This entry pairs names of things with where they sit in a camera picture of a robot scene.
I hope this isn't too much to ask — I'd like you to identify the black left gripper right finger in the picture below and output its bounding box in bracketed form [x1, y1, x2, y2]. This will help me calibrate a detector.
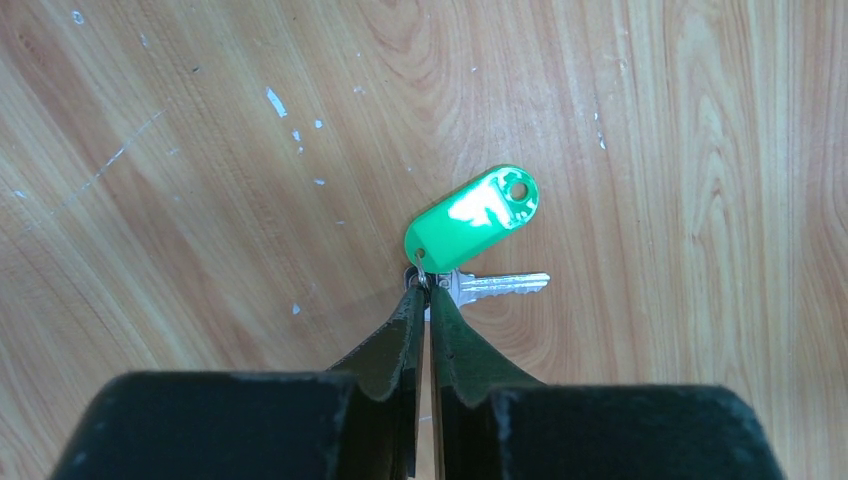
[430, 287, 783, 479]

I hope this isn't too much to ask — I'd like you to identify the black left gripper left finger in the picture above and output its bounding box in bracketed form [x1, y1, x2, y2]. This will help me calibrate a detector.
[52, 287, 426, 479]

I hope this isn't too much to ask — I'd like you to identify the green key tag with key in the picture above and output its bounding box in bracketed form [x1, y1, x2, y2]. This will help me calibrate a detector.
[404, 165, 550, 308]

